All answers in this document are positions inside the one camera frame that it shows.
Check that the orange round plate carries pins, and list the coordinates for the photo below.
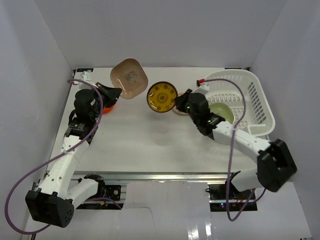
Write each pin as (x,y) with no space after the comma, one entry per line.
(107,109)

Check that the dark round yellow patterned plate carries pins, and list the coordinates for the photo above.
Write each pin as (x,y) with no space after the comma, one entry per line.
(161,97)

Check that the brown square panda plate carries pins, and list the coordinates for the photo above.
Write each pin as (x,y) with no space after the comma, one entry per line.
(130,76)

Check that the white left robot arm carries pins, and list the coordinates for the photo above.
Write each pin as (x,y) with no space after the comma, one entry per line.
(53,202)

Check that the green square panda plate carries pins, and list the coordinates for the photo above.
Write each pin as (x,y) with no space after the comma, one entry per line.
(223,111)

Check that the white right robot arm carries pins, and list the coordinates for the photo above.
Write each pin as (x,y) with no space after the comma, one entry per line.
(274,162)

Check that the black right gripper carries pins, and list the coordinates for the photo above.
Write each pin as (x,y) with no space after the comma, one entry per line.
(181,101)

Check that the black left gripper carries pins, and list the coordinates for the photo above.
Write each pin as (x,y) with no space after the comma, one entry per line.
(107,93)

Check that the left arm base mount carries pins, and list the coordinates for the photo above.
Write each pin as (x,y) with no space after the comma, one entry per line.
(113,192)

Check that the beige round plate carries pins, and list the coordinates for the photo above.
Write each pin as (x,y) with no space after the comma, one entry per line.
(181,102)

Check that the white plastic basket bin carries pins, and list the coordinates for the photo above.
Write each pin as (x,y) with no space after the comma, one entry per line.
(242,92)

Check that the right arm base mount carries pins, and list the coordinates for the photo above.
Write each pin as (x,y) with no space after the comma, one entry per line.
(217,199)

